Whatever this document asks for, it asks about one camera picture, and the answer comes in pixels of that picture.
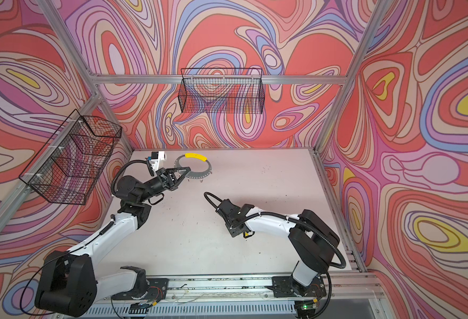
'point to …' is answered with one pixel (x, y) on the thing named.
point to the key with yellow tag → (246, 234)
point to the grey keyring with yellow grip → (193, 175)
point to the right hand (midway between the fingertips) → (242, 229)
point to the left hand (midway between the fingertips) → (191, 174)
